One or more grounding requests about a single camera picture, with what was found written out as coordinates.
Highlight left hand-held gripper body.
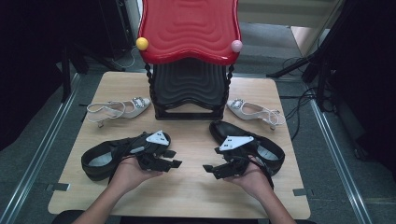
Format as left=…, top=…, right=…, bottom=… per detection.
left=130, top=130, right=176, bottom=173

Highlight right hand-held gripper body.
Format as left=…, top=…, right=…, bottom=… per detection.
left=214, top=134, right=261, bottom=180

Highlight black leather shoe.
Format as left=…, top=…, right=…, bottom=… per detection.
left=208, top=119, right=286, bottom=177
left=81, top=131, right=172, bottom=182

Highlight white heeled sandal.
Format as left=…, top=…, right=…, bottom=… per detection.
left=226, top=98, right=287, bottom=131
left=86, top=96, right=152, bottom=129

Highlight red and black shoe rack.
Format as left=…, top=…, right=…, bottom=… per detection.
left=135, top=0, right=244, bottom=121

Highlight person's right hand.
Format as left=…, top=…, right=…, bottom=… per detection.
left=223, top=158, right=276, bottom=202

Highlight person's left hand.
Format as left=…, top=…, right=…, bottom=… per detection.
left=106, top=156, right=164, bottom=196

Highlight black metal stand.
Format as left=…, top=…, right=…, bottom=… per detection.
left=59, top=43, right=125, bottom=105
left=265, top=0, right=344, bottom=113

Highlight black curtain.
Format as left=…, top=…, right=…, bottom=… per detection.
left=323, top=0, right=396, bottom=176
left=0, top=0, right=138, bottom=152

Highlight black floor cables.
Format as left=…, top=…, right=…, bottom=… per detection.
left=281, top=55, right=320, bottom=142

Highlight white floor cable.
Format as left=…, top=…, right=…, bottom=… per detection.
left=111, top=46, right=137, bottom=70

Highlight metal floor rail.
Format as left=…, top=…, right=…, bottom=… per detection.
left=309, top=99, right=375, bottom=224
left=0, top=73, right=82, bottom=224

